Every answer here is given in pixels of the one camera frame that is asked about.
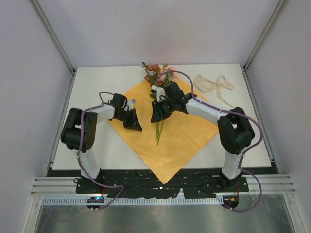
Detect aluminium corner post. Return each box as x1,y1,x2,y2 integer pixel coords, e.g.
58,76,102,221
242,0,289,72
29,0,75,75

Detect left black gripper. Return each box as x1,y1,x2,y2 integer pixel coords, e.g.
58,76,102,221
116,108,142,131

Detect orange wrapping paper sheet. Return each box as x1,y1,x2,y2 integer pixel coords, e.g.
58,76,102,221
107,81,218,184

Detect aluminium frame rail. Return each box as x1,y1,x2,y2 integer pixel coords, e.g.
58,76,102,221
31,174,296,196

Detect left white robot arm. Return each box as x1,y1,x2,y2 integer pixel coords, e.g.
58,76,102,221
60,93,142,193

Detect white slotted cable duct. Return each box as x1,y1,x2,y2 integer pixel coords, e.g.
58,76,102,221
41,195,223,206

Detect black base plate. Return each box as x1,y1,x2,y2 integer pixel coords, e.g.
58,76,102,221
47,167,280,199

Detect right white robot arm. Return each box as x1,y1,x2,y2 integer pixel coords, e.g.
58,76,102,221
151,83,255,191

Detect left aluminium corner post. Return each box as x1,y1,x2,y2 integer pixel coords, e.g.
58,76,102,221
29,0,75,75

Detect right aluminium corner post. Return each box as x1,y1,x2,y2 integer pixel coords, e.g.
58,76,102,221
242,0,289,72

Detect cream ribbon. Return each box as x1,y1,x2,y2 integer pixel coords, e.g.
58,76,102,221
193,75,235,108

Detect fake flower bouquet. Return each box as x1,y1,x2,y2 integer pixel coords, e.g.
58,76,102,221
141,62,179,145

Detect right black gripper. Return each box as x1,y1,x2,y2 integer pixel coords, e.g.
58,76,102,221
152,98,176,123

